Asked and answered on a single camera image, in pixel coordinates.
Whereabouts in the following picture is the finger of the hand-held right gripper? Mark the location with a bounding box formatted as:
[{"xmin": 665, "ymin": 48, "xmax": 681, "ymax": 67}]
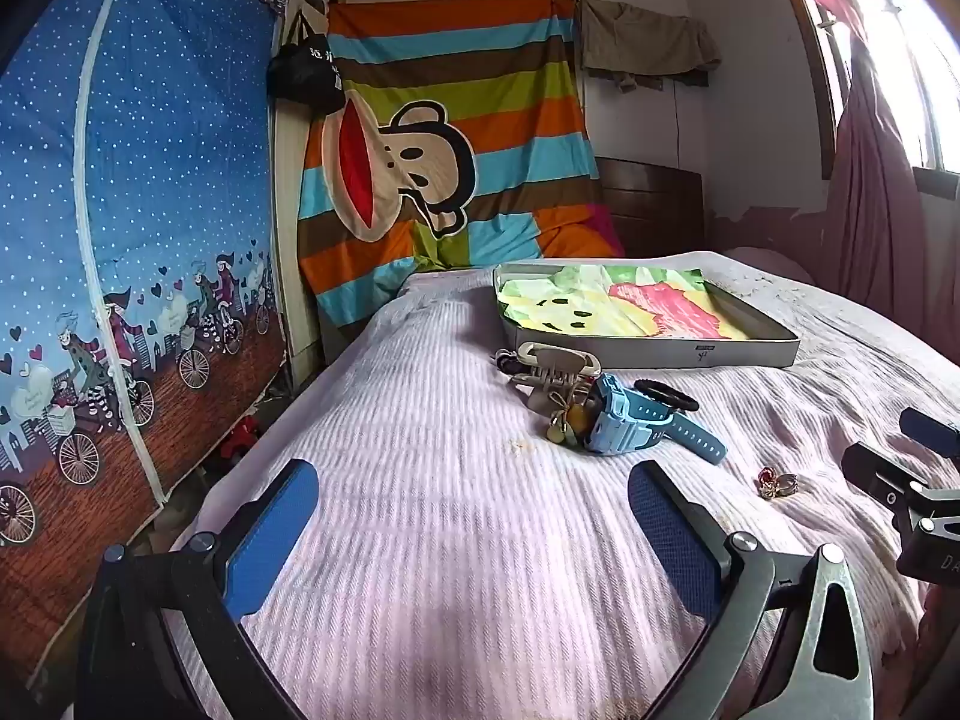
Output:
[
  {"xmin": 840, "ymin": 442, "xmax": 960, "ymax": 535},
  {"xmin": 898, "ymin": 406, "xmax": 960, "ymax": 463}
]

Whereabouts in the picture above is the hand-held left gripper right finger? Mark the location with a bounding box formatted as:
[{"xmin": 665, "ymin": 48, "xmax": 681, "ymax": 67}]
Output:
[{"xmin": 627, "ymin": 460, "xmax": 895, "ymax": 720}]

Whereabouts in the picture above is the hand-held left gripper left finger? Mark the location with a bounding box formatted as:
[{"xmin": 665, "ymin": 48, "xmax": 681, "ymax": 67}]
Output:
[{"xmin": 73, "ymin": 457, "xmax": 322, "ymax": 720}]

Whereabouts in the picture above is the small red gem ring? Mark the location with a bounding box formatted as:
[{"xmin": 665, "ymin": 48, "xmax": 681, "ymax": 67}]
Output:
[{"xmin": 756, "ymin": 466, "xmax": 800, "ymax": 500}]

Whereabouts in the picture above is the light blue watch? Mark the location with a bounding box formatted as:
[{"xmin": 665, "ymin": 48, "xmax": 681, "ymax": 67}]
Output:
[{"xmin": 581, "ymin": 373, "xmax": 729, "ymax": 464}]

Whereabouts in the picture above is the black hair tie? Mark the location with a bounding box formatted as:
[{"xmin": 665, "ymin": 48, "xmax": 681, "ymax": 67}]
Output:
[{"xmin": 634, "ymin": 379, "xmax": 701, "ymax": 414}]

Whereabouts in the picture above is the grey cardboard box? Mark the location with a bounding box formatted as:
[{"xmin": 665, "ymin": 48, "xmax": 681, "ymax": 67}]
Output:
[{"xmin": 493, "ymin": 261, "xmax": 802, "ymax": 370}]

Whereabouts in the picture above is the beige hair claw clip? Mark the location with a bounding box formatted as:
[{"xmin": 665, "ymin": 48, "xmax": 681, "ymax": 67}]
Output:
[{"xmin": 512, "ymin": 341, "xmax": 602, "ymax": 403}]

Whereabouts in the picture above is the red toy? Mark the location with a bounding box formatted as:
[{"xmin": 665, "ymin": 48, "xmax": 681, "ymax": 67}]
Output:
[{"xmin": 220, "ymin": 416, "xmax": 260, "ymax": 460}]

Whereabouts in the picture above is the pink pillow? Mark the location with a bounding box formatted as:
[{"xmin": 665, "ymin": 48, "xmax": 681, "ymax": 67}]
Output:
[{"xmin": 720, "ymin": 244, "xmax": 820, "ymax": 287}]

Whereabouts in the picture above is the colourful cartoon paper lining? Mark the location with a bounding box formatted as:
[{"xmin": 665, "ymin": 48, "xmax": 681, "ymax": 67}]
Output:
[{"xmin": 499, "ymin": 264, "xmax": 785, "ymax": 339}]

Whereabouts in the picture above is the pink curtain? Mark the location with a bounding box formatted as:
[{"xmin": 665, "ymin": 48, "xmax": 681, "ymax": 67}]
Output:
[{"xmin": 765, "ymin": 0, "xmax": 932, "ymax": 317}]

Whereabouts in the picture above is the white wooden board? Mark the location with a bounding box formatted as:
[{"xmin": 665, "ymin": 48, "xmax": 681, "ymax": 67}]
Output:
[{"xmin": 268, "ymin": 94, "xmax": 325, "ymax": 392}]

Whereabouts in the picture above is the dark wooden headboard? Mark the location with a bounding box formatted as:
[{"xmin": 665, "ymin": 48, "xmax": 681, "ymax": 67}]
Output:
[{"xmin": 596, "ymin": 156, "xmax": 707, "ymax": 260}]

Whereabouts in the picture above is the window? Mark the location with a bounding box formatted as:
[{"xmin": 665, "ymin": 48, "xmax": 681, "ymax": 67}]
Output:
[{"xmin": 795, "ymin": 0, "xmax": 960, "ymax": 200}]

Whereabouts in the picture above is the blue printed wardrobe cover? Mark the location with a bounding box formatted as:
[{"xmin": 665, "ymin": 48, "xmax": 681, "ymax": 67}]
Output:
[{"xmin": 0, "ymin": 0, "xmax": 290, "ymax": 695}]

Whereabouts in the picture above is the black bag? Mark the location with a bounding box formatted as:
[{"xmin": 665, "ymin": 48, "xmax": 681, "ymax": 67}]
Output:
[{"xmin": 266, "ymin": 4, "xmax": 348, "ymax": 118}]

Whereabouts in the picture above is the striped monkey print sheet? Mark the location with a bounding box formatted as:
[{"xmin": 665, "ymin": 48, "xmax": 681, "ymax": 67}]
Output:
[{"xmin": 296, "ymin": 0, "xmax": 625, "ymax": 332}]

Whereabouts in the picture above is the khaki hanging garment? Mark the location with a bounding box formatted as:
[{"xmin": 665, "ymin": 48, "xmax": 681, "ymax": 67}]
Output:
[{"xmin": 581, "ymin": 0, "xmax": 723, "ymax": 95}]

